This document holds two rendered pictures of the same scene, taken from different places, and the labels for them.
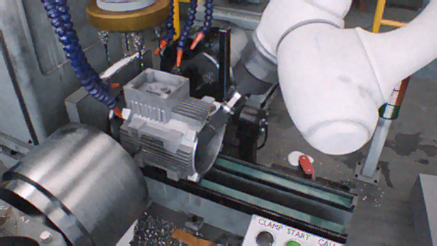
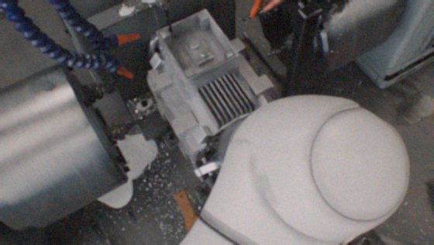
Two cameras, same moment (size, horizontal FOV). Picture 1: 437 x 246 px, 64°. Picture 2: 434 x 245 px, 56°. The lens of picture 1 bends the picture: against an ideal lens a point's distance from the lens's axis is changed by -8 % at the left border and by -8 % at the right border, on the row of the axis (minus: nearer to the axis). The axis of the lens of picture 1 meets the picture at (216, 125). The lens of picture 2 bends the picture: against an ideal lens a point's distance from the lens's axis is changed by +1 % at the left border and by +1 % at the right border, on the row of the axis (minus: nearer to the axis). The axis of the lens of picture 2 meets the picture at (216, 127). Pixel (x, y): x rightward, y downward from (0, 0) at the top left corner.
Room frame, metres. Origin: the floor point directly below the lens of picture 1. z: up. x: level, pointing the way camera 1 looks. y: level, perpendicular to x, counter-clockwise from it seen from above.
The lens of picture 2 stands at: (0.42, -0.16, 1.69)
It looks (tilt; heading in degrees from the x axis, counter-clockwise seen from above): 63 degrees down; 39
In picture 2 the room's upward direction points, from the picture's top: 5 degrees counter-clockwise
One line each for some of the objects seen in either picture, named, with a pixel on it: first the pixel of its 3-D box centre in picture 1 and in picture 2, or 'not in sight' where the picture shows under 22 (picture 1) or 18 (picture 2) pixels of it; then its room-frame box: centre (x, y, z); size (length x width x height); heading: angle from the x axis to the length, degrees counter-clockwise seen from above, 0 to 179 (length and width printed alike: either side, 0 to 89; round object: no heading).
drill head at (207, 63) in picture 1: (212, 61); (334, 3); (1.06, 0.01, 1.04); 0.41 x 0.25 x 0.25; 154
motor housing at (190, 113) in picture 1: (174, 131); (211, 99); (0.74, 0.10, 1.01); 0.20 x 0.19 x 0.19; 63
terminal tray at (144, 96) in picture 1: (157, 95); (198, 56); (0.75, 0.14, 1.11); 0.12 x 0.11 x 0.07; 63
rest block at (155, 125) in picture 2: not in sight; (149, 115); (0.69, 0.27, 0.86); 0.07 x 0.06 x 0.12; 154
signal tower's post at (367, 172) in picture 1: (385, 119); not in sight; (0.79, -0.46, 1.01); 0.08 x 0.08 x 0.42; 64
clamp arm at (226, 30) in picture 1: (224, 75); (298, 63); (0.82, -0.02, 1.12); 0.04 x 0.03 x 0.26; 64
